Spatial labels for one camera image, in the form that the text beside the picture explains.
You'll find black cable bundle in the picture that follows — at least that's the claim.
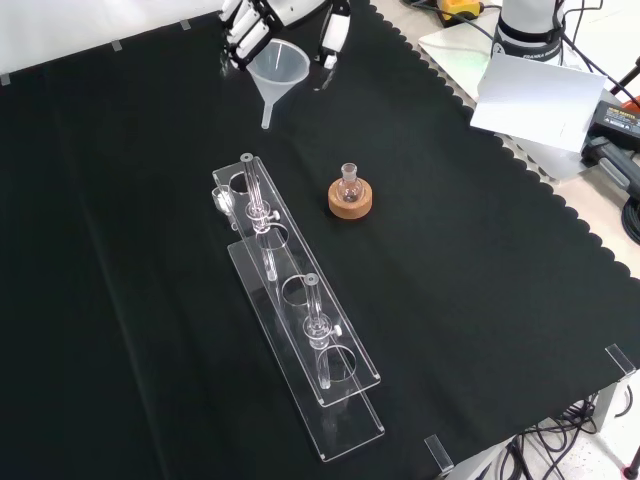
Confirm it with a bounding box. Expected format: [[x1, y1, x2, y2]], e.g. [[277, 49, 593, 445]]
[[494, 389, 640, 480]]

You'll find black power connector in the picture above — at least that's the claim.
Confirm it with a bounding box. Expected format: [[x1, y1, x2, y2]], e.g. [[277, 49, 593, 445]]
[[582, 137, 640, 194]]

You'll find small clear glass cup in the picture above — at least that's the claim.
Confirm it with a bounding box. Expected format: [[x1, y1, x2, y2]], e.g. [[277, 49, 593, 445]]
[[210, 184, 235, 217]]

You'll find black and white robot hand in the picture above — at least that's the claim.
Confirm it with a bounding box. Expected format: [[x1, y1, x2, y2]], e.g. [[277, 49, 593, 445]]
[[218, 0, 354, 71]]

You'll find cork ring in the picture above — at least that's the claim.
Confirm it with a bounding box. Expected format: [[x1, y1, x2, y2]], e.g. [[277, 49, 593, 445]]
[[327, 178, 375, 220]]

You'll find black cloth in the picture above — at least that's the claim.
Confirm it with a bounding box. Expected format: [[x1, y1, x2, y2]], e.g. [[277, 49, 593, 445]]
[[0, 0, 640, 480]]

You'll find black power adapter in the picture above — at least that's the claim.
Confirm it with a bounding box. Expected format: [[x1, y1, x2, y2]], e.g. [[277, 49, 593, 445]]
[[582, 99, 640, 151]]

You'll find clear acrylic funnel stand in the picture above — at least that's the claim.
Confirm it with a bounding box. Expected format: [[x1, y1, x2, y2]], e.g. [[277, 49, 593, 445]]
[[212, 152, 386, 464]]

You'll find yellow stop button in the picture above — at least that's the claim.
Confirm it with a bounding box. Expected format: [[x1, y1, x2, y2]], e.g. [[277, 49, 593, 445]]
[[437, 0, 486, 29]]

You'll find translucent white plastic funnel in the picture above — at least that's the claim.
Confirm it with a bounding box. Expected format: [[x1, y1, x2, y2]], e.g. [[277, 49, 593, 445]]
[[248, 39, 311, 131]]

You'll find small glass round-bottom flask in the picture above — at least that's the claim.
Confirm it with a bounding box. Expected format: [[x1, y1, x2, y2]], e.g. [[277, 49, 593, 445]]
[[337, 162, 364, 205]]

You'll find clear plastic cloth clip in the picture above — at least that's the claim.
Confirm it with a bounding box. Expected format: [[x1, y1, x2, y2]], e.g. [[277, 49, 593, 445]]
[[603, 344, 639, 376], [423, 434, 455, 472]]

